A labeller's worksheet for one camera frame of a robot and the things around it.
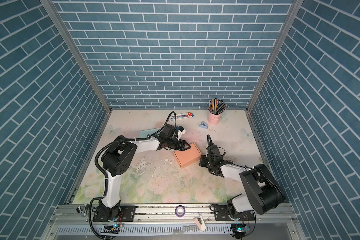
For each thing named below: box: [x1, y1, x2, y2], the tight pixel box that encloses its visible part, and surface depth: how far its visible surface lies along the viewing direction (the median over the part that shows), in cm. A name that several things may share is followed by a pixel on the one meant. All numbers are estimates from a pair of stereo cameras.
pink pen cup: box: [207, 112, 221, 126], surface depth 108 cm
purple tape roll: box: [175, 205, 186, 218], surface depth 76 cm
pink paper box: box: [173, 142, 202, 169], surface depth 93 cm
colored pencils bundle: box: [207, 98, 228, 115], surface depth 107 cm
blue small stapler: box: [199, 121, 209, 129], surface depth 111 cm
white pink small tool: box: [193, 213, 206, 231], surface depth 71 cm
